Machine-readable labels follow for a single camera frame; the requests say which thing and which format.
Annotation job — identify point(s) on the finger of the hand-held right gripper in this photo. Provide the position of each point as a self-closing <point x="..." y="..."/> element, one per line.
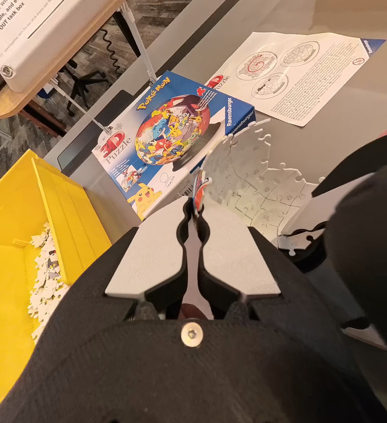
<point x="307" y="214"/>

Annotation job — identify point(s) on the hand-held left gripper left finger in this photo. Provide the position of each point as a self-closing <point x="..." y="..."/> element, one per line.
<point x="147" y="261"/>

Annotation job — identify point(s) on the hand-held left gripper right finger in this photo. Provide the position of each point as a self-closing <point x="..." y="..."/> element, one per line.
<point x="239" y="264"/>

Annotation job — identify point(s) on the black round ball stand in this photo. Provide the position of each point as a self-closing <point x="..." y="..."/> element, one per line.
<point x="309" y="261"/>

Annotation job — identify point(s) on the partly built puzzle ball shell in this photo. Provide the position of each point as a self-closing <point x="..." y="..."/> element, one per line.
<point x="246" y="175"/>

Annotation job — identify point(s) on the yellow plastic bin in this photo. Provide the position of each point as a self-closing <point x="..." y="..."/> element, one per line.
<point x="14" y="205"/>

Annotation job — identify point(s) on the pile of loose puzzle pieces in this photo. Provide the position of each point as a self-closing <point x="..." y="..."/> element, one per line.
<point x="48" y="281"/>

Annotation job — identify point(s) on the blue puzzle box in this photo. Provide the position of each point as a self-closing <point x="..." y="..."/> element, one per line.
<point x="167" y="132"/>

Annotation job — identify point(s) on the white instruction sheet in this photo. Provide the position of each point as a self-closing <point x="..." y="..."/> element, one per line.
<point x="312" y="82"/>

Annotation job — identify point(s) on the black office chair base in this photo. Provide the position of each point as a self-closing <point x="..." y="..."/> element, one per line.
<point x="81" y="82"/>

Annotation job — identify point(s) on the light wooden side table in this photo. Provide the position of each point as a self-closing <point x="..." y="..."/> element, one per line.
<point x="67" y="54"/>

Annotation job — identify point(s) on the white instruction sign board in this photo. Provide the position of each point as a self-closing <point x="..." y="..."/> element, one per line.
<point x="31" y="33"/>

